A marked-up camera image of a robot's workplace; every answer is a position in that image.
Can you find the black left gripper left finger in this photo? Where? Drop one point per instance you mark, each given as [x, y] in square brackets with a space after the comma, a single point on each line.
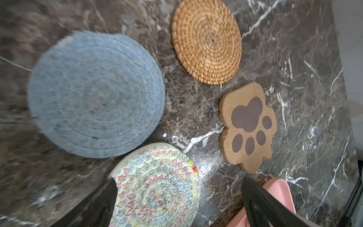
[95, 210]

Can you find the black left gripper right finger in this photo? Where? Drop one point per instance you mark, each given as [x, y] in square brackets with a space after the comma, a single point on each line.
[263, 210]

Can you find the multicolour woven coaster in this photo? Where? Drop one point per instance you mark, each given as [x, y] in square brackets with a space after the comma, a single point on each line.
[157, 186]

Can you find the cork paw coaster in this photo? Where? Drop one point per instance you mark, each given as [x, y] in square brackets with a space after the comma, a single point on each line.
[250, 125]

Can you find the blue woven coaster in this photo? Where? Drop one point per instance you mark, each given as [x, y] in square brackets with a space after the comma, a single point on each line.
[96, 95]

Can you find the rattan woven coaster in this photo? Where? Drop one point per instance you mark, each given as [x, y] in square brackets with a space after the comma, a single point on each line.
[207, 40]

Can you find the pink plastic tray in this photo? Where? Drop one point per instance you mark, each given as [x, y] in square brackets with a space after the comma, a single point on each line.
[280, 190]

